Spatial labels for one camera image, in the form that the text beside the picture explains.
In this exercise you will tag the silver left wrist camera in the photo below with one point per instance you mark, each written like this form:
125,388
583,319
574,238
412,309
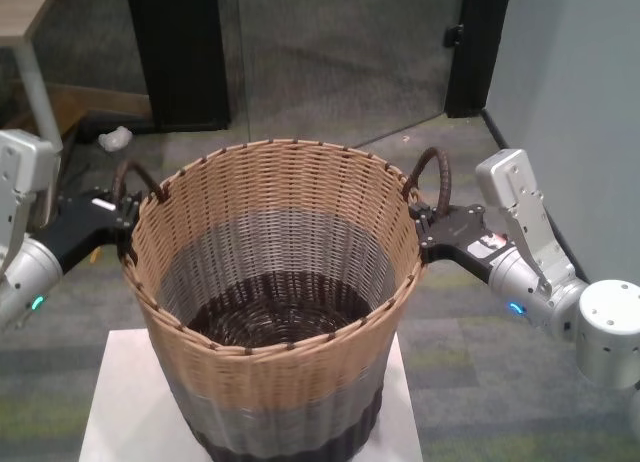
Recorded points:
22,172

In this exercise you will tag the narrow black door frame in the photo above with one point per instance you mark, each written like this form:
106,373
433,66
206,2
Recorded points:
480,47

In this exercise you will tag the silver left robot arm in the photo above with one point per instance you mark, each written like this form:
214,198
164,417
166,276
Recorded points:
25,277

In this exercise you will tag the wide black door pillar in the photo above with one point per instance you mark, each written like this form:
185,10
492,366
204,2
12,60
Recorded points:
180,57

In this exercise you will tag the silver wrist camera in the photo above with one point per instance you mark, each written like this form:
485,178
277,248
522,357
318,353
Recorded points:
22,172
520,207

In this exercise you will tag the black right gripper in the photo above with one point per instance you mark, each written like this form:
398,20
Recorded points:
460,237

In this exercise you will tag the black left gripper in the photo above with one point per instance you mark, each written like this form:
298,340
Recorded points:
80,227

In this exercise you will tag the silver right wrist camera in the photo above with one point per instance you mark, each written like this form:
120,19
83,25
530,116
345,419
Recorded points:
520,207

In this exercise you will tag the glass door panel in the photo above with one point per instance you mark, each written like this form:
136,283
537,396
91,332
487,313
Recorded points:
350,57

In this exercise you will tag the crumpled white paper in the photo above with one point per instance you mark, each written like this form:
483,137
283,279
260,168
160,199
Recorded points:
115,138

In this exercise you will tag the tan grey brown woven basket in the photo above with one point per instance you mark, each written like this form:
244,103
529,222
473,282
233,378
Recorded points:
280,372

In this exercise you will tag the black door hinge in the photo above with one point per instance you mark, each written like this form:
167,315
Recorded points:
454,35

